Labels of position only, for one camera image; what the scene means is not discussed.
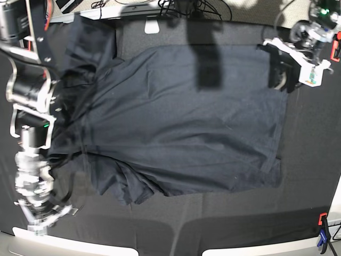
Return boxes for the aluminium frame rail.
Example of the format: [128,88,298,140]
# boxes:
[51,4,160,23]

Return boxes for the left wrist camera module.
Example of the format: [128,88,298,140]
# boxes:
[298,60,331,87]

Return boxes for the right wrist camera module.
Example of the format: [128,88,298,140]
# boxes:
[27,224,48,236]

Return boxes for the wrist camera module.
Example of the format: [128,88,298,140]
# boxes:
[27,224,48,236]
[298,60,331,87]

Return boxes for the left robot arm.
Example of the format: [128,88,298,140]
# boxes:
[259,1,340,92]

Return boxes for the black table cover cloth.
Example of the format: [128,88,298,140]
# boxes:
[1,20,340,255]

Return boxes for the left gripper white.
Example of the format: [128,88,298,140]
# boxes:
[257,37,319,90]

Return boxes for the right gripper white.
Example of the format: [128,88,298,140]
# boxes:
[14,192,77,227]

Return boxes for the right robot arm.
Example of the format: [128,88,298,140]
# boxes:
[1,1,77,234]

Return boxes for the black cable bundle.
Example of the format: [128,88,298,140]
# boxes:
[157,0,232,21]

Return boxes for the white tab on table edge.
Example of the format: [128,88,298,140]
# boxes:
[144,17,160,35]

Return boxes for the orange clamp top right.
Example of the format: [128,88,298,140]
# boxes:
[330,31,341,62]

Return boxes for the black t-shirt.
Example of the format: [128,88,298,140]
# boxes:
[47,16,287,204]

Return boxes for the orange blue clamp bottom right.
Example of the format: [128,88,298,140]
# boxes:
[317,212,338,256]

